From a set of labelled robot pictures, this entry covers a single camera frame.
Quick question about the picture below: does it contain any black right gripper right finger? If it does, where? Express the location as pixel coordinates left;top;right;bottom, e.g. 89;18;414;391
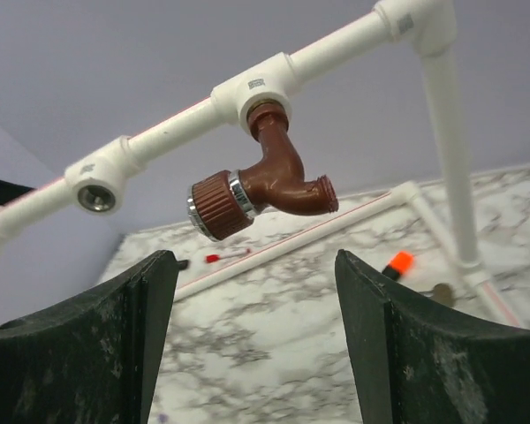
335;250;530;424

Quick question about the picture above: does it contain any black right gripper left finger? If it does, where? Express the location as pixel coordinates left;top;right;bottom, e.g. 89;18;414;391
0;250;179;423

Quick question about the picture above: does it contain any white PVC pipe frame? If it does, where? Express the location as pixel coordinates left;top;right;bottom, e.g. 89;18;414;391
0;1;524;327

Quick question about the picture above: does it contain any brown plastic faucet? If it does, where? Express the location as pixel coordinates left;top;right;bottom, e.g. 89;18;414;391
187;101;339;241

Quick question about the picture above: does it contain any orange and black highlighter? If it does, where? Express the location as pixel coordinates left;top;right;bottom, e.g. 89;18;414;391
382;251;414;282

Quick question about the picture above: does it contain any red and white marker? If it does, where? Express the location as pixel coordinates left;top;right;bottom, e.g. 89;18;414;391
204;248;251;263

